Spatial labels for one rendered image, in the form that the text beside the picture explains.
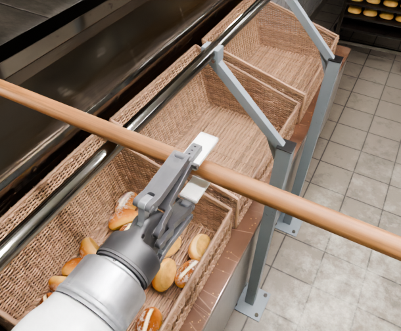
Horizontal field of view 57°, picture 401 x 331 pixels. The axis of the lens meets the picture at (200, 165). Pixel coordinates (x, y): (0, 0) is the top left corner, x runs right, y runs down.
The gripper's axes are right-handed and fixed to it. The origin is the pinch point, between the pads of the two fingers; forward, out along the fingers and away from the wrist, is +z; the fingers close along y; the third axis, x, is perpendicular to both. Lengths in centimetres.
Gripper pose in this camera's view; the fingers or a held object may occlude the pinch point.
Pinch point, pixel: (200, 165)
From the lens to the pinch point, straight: 56.4
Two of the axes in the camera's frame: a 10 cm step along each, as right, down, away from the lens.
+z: 4.8, -6.4, 6.0
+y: 0.0, 6.8, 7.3
